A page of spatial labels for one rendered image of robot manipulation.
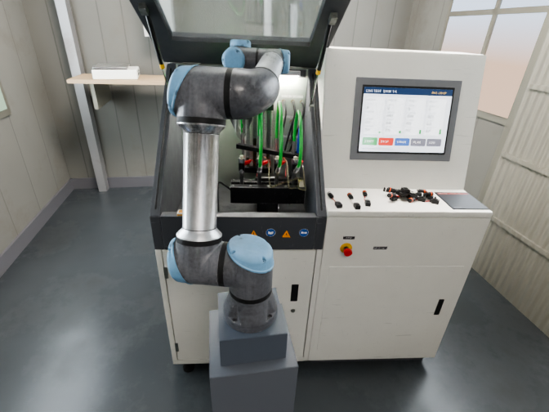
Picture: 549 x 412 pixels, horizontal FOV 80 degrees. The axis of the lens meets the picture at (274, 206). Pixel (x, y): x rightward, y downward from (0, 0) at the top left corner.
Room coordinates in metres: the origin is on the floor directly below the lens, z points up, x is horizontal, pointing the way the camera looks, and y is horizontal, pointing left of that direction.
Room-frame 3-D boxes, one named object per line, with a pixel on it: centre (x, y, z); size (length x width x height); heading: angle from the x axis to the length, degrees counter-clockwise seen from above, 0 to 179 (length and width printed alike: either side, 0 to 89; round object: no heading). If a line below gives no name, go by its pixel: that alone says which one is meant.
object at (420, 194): (1.29, -0.59, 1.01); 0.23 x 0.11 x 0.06; 95
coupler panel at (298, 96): (1.66, -0.06, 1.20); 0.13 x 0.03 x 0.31; 95
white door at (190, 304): (1.13, 0.14, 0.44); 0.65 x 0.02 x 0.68; 95
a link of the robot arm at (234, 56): (1.20, 0.14, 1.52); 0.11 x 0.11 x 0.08; 86
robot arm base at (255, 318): (0.68, 0.05, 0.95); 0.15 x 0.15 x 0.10
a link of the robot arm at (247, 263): (0.68, 0.06, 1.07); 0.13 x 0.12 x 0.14; 86
